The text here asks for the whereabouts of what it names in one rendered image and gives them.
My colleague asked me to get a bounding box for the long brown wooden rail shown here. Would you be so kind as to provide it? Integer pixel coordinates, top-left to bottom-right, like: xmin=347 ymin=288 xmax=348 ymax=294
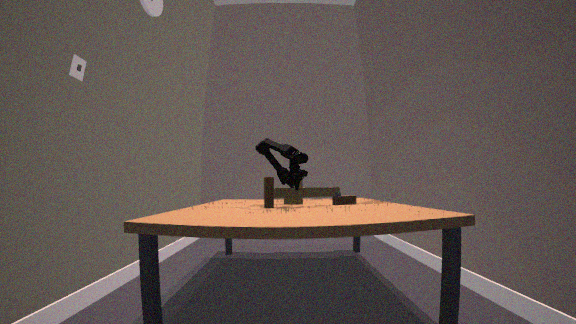
xmin=274 ymin=188 xmax=340 ymax=199

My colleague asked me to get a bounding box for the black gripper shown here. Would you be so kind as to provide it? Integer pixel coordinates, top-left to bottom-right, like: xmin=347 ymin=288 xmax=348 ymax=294
xmin=286 ymin=164 xmax=304 ymax=191

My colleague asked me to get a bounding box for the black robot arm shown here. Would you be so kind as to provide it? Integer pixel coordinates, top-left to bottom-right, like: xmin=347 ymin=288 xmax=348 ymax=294
xmin=255 ymin=138 xmax=308 ymax=187

